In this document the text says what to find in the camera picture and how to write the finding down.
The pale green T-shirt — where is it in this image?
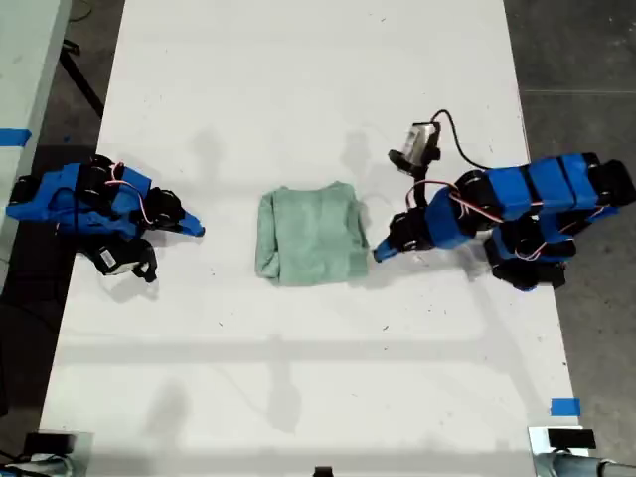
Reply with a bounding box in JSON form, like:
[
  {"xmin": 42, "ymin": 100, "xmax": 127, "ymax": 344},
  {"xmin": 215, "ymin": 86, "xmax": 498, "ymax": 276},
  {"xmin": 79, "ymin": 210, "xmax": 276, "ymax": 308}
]
[{"xmin": 254, "ymin": 181, "xmax": 372, "ymax": 288}]

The black stand bar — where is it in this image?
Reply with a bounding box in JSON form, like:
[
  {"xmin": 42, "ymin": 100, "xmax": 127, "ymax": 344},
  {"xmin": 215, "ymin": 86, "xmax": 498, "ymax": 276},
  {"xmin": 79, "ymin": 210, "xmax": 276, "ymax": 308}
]
[{"xmin": 58, "ymin": 40, "xmax": 106, "ymax": 119}]

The blue tape strip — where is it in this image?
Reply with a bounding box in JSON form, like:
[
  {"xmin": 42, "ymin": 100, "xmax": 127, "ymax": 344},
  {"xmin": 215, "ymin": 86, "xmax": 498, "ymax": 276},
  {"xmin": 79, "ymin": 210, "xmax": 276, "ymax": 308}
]
[{"xmin": 0, "ymin": 127, "xmax": 33, "ymax": 146}]

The pale side table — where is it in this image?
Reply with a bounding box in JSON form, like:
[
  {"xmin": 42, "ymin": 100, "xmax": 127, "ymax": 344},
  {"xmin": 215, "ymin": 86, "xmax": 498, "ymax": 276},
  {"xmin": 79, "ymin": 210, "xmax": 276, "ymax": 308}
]
[{"xmin": 0, "ymin": 0, "xmax": 74, "ymax": 292}]

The blue tape square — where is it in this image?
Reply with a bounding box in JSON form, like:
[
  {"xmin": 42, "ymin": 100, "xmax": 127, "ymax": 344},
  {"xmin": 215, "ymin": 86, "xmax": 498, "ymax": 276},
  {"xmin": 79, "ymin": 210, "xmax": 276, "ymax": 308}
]
[{"xmin": 550, "ymin": 397, "xmax": 581, "ymax": 417}]

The white metal plate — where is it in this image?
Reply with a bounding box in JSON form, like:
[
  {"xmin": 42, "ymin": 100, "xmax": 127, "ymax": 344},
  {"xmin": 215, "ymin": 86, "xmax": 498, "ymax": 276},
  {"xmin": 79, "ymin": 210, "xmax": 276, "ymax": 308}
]
[{"xmin": 527, "ymin": 425, "xmax": 593, "ymax": 456}]

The small black box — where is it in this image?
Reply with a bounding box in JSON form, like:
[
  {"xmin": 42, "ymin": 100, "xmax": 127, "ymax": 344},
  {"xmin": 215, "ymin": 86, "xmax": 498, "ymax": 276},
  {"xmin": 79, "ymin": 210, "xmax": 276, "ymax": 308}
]
[
  {"xmin": 23, "ymin": 432, "xmax": 74, "ymax": 454},
  {"xmin": 547, "ymin": 428, "xmax": 596, "ymax": 450}
]

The grey metal tube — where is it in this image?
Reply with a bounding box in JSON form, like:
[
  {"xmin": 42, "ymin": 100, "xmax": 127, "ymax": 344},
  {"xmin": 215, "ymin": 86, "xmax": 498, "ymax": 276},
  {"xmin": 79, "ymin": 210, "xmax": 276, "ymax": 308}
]
[{"xmin": 534, "ymin": 450, "xmax": 636, "ymax": 477}]

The camera black stalk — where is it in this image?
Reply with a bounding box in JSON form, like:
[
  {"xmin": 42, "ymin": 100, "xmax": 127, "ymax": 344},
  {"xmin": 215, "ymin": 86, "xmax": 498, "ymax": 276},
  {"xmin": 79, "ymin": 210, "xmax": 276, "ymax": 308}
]
[
  {"xmin": 132, "ymin": 239, "xmax": 160, "ymax": 283},
  {"xmin": 409, "ymin": 166, "xmax": 433, "ymax": 210}
]

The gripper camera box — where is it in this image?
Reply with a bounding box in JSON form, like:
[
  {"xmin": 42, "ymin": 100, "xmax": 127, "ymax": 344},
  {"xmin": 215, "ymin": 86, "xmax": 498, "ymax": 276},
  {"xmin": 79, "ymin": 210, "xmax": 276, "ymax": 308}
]
[
  {"xmin": 388, "ymin": 121, "xmax": 443, "ymax": 176},
  {"xmin": 93, "ymin": 241, "xmax": 144, "ymax": 277}
]

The camera black cable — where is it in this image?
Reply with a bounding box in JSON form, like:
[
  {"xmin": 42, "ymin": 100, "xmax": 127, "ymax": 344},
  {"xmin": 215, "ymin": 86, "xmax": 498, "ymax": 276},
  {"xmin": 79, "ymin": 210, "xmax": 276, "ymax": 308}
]
[
  {"xmin": 430, "ymin": 108, "xmax": 493, "ymax": 171},
  {"xmin": 49, "ymin": 186, "xmax": 100, "ymax": 259}
]

